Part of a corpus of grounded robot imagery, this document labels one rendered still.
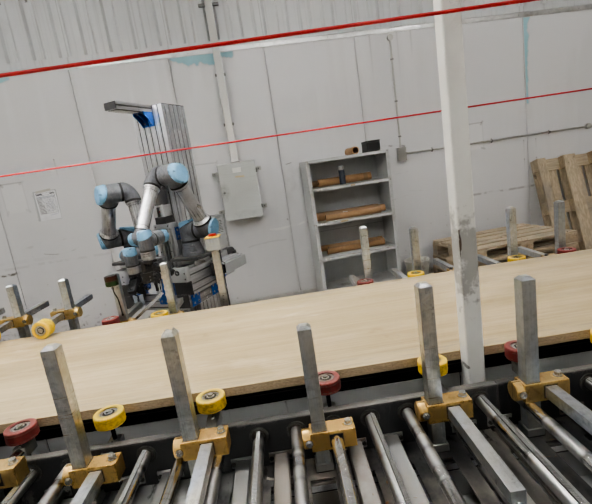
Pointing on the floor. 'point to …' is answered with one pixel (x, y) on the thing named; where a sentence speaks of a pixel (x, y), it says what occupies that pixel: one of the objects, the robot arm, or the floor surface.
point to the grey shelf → (352, 197)
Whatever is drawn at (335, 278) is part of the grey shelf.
